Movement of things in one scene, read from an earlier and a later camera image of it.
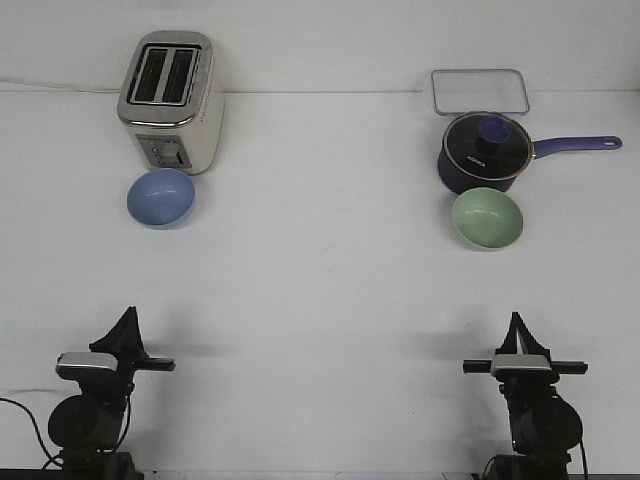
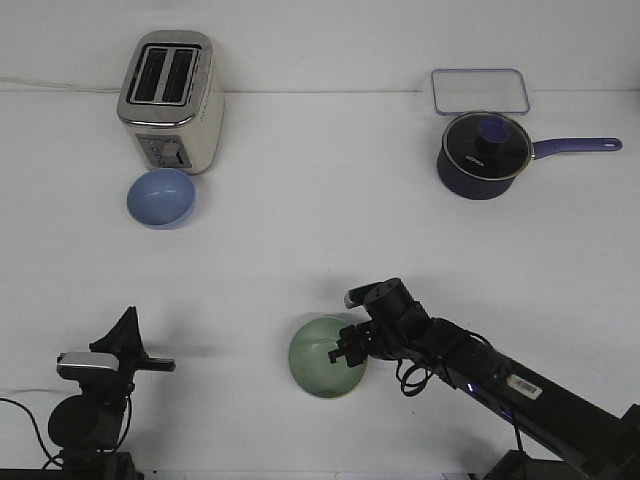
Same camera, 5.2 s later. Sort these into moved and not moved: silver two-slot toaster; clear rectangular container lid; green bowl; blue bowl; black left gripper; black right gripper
Moved: black right gripper; green bowl
Not moved: clear rectangular container lid; silver two-slot toaster; black left gripper; blue bowl
